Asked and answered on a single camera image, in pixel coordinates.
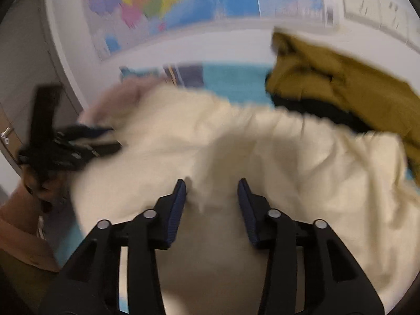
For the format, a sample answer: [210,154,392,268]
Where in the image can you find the person's olive trousers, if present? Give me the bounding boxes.
[0,249,60,315]

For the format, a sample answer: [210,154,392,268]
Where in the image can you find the person's pink top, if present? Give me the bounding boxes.
[0,217,62,273]

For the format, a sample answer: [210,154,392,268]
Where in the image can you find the black garment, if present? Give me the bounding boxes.
[270,92,373,133]

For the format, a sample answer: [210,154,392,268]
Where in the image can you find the colourful wall map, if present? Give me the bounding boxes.
[79,0,334,62]

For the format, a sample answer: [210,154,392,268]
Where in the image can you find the white wall socket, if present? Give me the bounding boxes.
[339,0,382,29]
[379,0,410,40]

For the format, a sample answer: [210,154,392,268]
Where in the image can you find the grey door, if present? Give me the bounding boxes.
[0,0,86,191]

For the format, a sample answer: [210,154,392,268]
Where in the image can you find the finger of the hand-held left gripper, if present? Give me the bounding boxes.
[80,140,123,159]
[67,124,115,140]

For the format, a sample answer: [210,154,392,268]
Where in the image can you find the cream large garment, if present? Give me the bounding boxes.
[70,83,420,313]

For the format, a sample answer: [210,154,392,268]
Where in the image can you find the person's left hand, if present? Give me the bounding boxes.
[24,167,72,214]

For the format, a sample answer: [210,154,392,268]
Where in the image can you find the olive green garment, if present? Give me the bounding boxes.
[265,31,420,173]

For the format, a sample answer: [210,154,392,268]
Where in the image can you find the pink garment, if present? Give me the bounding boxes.
[78,77,166,124]

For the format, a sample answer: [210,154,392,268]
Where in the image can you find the person's left forearm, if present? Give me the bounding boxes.
[0,184,45,237]

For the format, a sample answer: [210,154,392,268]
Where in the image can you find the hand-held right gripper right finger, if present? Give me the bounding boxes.
[238,178,384,315]

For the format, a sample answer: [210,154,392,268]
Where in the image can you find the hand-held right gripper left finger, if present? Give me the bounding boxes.
[39,178,187,315]

